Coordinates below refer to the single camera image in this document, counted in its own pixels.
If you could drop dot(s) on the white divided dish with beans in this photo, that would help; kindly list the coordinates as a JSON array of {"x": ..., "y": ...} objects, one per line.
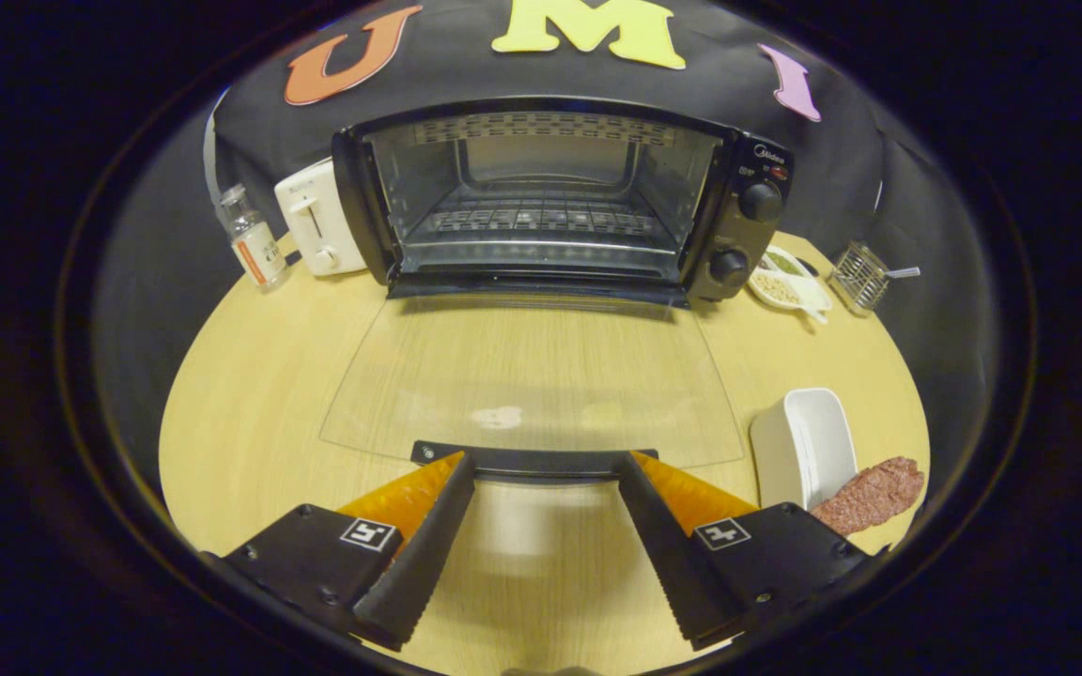
[{"x": 785, "y": 282}]

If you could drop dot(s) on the red raw meat steak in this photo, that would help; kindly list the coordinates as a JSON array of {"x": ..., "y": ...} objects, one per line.
[{"x": 870, "y": 495}]

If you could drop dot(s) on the white bread toaster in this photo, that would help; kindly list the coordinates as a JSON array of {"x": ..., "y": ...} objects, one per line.
[{"x": 316, "y": 221}]

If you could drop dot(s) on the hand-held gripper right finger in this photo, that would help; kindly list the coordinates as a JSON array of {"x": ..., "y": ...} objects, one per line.
[{"x": 663, "y": 554}]

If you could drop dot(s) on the black toaster oven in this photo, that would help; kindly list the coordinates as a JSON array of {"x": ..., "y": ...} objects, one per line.
[{"x": 748, "y": 235}]

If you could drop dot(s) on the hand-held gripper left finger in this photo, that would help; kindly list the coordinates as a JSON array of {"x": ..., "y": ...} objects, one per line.
[{"x": 424, "y": 554}]

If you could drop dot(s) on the white plastic tray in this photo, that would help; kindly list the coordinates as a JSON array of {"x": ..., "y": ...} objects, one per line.
[{"x": 809, "y": 441}]

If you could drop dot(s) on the clear glass bottle orange label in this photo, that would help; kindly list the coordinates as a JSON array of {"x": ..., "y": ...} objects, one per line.
[{"x": 255, "y": 244}]

